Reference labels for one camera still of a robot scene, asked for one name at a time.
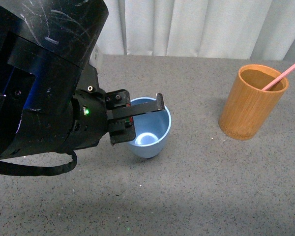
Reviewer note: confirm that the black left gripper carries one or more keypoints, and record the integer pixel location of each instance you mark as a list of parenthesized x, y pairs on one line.
[(81, 124)]

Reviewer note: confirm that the pink chopstick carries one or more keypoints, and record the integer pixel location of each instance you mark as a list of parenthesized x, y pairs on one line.
[(279, 78)]

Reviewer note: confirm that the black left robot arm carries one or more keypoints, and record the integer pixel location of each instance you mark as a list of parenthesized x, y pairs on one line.
[(50, 99)]

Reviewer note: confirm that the blue cup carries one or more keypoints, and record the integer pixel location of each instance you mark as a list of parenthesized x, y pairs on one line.
[(152, 131)]

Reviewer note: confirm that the bamboo chopstick holder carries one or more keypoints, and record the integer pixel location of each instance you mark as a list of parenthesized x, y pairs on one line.
[(248, 106)]

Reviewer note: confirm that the white curtain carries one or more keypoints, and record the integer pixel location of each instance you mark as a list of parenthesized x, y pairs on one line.
[(231, 29)]

